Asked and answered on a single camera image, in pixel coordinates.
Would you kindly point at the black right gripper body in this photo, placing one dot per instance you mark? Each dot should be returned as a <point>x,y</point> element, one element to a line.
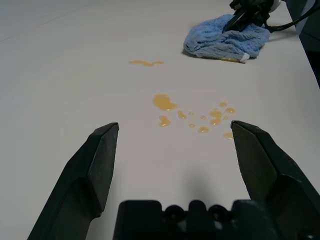
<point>255,8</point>

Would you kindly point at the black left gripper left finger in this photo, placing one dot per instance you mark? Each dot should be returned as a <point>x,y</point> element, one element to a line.
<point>92,170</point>

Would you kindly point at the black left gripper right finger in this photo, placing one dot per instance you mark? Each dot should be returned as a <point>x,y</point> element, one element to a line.
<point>270,170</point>

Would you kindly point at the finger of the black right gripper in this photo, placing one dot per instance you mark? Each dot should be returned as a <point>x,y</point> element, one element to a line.
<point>236,23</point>

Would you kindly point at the blue terry rag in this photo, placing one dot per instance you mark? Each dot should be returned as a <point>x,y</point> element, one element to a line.
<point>225,45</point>

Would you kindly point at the small yellow liquid puddle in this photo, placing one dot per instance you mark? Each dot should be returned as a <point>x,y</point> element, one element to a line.
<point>228,59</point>

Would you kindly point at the yellow droplet cluster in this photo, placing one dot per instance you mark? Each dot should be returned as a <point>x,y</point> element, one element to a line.
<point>215,117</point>

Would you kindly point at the yellow liquid blob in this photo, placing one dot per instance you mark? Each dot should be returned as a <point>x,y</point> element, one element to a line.
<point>162,101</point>

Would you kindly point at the yellow liquid streak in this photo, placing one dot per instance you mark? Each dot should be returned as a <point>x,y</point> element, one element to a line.
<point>146,63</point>

